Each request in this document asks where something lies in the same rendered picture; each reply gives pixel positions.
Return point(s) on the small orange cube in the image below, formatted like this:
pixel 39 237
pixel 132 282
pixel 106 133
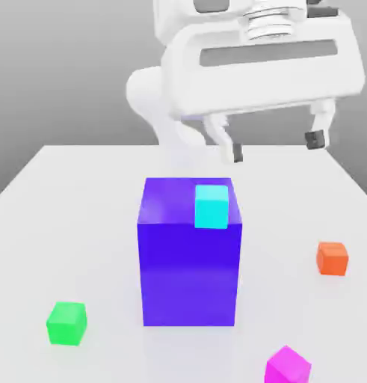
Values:
pixel 332 260

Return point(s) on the small cyan cube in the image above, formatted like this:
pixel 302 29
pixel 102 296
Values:
pixel 211 209

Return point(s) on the small magenta cube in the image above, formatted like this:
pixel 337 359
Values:
pixel 286 368

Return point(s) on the large purple box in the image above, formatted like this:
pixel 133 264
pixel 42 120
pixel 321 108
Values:
pixel 189 269

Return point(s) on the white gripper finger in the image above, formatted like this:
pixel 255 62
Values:
pixel 319 125
pixel 223 140

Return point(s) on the small green cube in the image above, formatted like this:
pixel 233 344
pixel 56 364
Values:
pixel 66 324

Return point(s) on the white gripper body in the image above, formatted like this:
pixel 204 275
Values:
pixel 261 80

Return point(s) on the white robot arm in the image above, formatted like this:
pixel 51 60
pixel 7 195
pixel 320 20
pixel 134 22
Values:
pixel 147 95

